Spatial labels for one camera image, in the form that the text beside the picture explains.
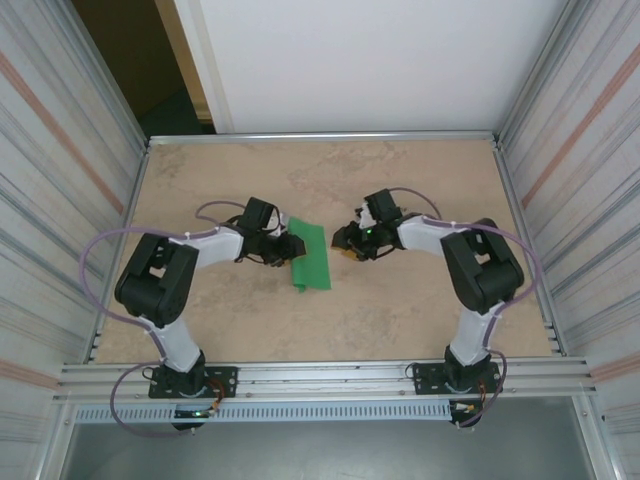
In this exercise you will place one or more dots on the green cloth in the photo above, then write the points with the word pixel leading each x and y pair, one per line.
pixel 315 265

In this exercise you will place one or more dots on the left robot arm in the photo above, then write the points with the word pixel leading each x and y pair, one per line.
pixel 155 285

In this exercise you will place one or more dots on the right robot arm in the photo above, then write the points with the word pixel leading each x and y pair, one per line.
pixel 480 280

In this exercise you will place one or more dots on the small circuit board green light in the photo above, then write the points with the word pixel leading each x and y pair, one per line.
pixel 192 414

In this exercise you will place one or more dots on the grey metal lower panel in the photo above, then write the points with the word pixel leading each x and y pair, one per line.
pixel 325 450

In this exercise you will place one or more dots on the striped metal side panel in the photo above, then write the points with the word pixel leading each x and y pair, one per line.
pixel 50 200
pixel 590 200

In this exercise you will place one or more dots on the aluminium table end rail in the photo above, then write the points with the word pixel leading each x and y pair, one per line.
pixel 320 138

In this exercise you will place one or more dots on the aluminium side rail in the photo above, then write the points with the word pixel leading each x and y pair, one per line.
pixel 135 190
pixel 513 200

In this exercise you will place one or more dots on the long aluminium mounting rail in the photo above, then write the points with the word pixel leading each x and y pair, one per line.
pixel 325 382

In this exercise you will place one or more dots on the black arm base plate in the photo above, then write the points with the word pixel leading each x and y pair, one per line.
pixel 425 377
pixel 225 377

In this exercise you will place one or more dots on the white door frame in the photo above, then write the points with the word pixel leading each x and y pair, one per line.
pixel 210 75

